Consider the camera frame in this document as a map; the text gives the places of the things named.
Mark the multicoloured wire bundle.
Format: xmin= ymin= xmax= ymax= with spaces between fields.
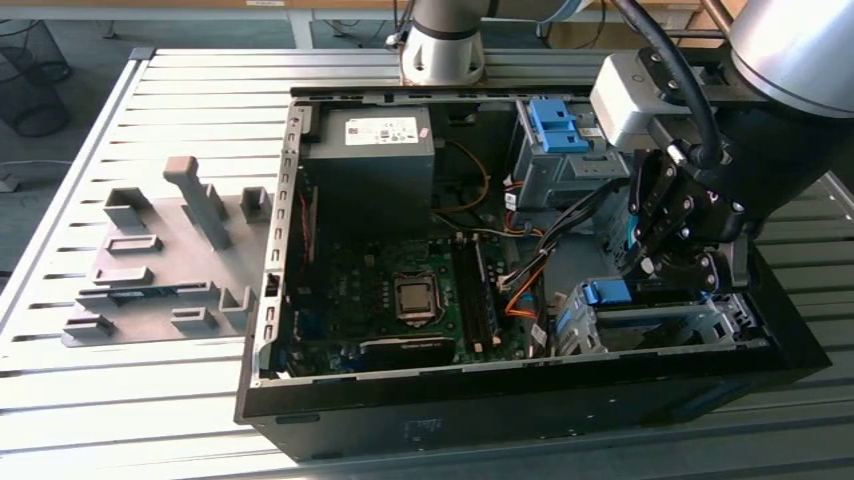
xmin=432 ymin=212 xmax=546 ymax=241

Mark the grey parts rack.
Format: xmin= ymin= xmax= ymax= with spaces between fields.
xmin=60 ymin=154 xmax=276 ymax=347

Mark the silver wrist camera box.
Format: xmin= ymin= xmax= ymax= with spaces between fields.
xmin=590 ymin=52 xmax=719 ymax=151

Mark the black cable bundle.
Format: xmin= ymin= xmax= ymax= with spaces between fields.
xmin=496 ymin=179 xmax=632 ymax=294

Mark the silver drive cage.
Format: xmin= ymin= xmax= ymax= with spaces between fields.
xmin=509 ymin=97 xmax=635 ymax=214

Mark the green motherboard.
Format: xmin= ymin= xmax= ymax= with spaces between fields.
xmin=285 ymin=232 xmax=535 ymax=376

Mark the wooden cabinet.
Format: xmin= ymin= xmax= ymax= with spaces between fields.
xmin=676 ymin=0 xmax=755 ymax=51

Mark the black PC case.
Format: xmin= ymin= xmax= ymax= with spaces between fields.
xmin=232 ymin=83 xmax=832 ymax=464

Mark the dark blue RAM stick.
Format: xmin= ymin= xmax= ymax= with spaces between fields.
xmin=105 ymin=285 xmax=183 ymax=300

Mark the black RAM stick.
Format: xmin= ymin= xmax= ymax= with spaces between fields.
xmin=469 ymin=237 xmax=503 ymax=351

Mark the silver CPU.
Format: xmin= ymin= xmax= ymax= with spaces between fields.
xmin=392 ymin=277 xmax=439 ymax=314

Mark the black graphics card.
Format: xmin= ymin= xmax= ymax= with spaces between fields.
xmin=356 ymin=333 xmax=461 ymax=374

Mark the yellow wire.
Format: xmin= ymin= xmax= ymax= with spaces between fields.
xmin=431 ymin=141 xmax=492 ymax=217

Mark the blue plastic drive latch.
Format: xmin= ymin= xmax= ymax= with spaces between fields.
xmin=526 ymin=98 xmax=592 ymax=155

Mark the orange looped wire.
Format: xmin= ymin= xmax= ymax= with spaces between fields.
xmin=503 ymin=279 xmax=542 ymax=321

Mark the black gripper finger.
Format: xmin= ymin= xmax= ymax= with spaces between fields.
xmin=623 ymin=147 xmax=692 ymax=276
xmin=656 ymin=239 xmax=759 ymax=291

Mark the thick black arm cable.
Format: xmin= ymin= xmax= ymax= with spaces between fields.
xmin=610 ymin=0 xmax=732 ymax=169

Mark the silver disk bay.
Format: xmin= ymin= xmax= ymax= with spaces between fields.
xmin=550 ymin=277 xmax=768 ymax=359

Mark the red wire with white plug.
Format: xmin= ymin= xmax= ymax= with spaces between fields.
xmin=503 ymin=172 xmax=528 ymax=226

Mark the black wire waste basket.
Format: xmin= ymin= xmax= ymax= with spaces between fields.
xmin=0 ymin=22 xmax=73 ymax=139

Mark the grey power supply unit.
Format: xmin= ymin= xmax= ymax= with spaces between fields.
xmin=299 ymin=104 xmax=439 ymax=241

